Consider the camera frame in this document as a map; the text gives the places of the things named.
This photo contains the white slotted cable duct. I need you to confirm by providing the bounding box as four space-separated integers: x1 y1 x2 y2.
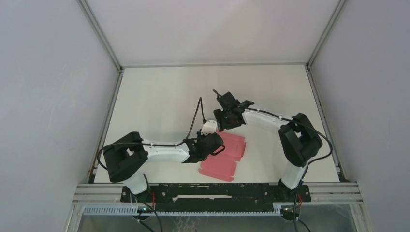
83 205 282 216

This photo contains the pink cardboard box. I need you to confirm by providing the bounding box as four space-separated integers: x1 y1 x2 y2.
198 132 246 182

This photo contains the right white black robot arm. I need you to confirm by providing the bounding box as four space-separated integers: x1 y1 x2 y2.
214 92 323 201

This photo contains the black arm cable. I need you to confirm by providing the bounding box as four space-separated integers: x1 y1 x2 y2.
96 96 207 171
212 89 334 166

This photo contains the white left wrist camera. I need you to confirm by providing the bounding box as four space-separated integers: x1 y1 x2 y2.
200 119 219 136

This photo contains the aluminium front frame rail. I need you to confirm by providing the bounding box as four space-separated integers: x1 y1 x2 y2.
73 182 363 204

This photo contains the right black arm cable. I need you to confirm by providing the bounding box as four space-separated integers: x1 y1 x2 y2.
212 89 334 166

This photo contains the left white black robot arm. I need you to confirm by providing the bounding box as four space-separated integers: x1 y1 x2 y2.
97 131 225 202

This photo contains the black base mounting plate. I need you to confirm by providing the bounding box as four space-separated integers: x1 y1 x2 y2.
120 183 312 212

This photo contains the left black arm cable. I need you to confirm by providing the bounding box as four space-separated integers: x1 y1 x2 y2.
96 96 207 171

